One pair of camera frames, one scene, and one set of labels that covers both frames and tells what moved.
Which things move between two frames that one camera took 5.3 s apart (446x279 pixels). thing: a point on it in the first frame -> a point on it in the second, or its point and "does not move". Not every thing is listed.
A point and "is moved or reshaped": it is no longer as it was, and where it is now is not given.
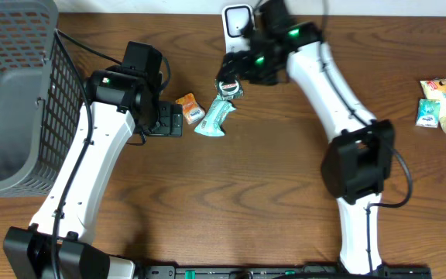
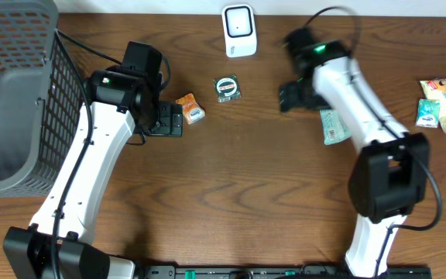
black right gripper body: (261, 70) -> (300, 94)
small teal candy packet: (428, 113) does not move
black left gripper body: (166, 118) does not move
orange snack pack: (192, 111) does not move
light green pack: (211, 124) is moved or reshaped
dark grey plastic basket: (29, 97) does not move
